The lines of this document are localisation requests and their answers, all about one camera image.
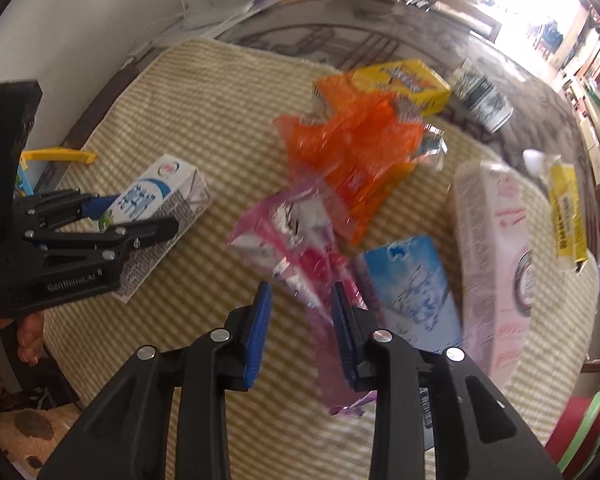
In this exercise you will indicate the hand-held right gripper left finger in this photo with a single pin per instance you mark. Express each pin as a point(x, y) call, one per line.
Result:
point(257, 340)

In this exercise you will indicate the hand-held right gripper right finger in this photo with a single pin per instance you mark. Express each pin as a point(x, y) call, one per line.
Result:
point(342, 340)

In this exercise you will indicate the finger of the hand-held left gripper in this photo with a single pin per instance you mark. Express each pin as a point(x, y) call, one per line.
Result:
point(145, 232)
point(97, 205)

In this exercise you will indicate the white milk carton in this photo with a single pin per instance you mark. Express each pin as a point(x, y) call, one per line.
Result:
point(175, 180)

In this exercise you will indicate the pink plastic wrapper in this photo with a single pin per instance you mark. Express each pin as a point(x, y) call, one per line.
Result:
point(290, 240)

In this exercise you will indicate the red bin with green rim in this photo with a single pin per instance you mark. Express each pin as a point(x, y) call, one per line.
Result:
point(575, 435)

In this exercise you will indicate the person's left hand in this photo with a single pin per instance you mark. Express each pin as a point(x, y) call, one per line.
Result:
point(30, 335)

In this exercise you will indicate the yellow clothespin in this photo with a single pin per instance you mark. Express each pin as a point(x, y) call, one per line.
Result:
point(60, 156)

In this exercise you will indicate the blue plastic clip holder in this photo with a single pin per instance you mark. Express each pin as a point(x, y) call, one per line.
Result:
point(24, 180)

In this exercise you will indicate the light blue packet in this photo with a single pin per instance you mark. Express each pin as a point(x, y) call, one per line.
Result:
point(415, 290)

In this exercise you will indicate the yellow striped mat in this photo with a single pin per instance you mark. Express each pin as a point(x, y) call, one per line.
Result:
point(205, 110)

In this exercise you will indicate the spotted plush cloth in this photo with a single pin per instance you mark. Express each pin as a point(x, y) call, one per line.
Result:
point(25, 425)

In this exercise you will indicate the pink toothpaste box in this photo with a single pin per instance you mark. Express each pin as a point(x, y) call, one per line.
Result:
point(490, 260)

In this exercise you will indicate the orange plastic wrapper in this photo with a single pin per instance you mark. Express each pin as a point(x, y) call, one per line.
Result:
point(360, 160)

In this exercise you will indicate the white paper sheets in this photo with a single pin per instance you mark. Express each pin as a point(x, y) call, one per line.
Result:
point(240, 15)

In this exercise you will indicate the small yellow box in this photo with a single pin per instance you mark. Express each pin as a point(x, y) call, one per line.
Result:
point(567, 210)

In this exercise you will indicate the yellow drink carton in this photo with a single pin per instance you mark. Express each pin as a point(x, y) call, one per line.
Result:
point(405, 80)

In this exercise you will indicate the blue patterned paper cup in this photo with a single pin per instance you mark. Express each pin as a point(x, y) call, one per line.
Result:
point(480, 97)

